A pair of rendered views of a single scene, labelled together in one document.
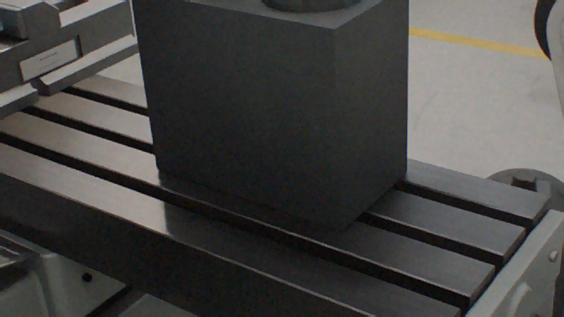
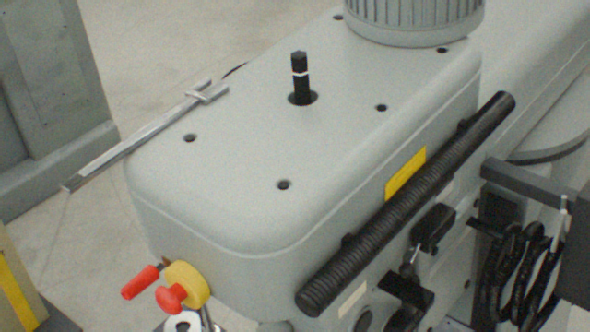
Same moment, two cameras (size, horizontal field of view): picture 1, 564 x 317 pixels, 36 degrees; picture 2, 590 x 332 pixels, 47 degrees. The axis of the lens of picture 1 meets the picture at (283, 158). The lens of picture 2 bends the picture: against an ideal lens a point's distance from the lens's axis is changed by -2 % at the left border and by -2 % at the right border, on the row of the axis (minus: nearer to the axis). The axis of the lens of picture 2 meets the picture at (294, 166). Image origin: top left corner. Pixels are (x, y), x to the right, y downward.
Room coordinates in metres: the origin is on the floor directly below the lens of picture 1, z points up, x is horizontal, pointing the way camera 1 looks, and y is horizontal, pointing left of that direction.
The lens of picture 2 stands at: (1.63, 0.37, 2.37)
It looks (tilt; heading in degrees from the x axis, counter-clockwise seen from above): 40 degrees down; 187
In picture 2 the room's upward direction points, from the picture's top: 7 degrees counter-clockwise
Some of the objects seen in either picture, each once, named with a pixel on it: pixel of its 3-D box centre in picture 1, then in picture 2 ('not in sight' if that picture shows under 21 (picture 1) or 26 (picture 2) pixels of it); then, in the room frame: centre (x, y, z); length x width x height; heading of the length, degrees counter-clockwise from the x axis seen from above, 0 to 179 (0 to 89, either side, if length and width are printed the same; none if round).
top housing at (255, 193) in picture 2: not in sight; (314, 142); (0.91, 0.31, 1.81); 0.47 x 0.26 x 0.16; 142
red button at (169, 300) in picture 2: not in sight; (172, 297); (1.13, 0.15, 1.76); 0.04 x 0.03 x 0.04; 52
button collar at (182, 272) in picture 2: not in sight; (187, 284); (1.11, 0.16, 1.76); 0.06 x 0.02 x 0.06; 52
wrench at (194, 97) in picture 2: not in sight; (147, 132); (0.99, 0.12, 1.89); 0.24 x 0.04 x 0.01; 143
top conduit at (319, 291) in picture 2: not in sight; (418, 187); (0.99, 0.44, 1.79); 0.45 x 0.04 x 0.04; 142
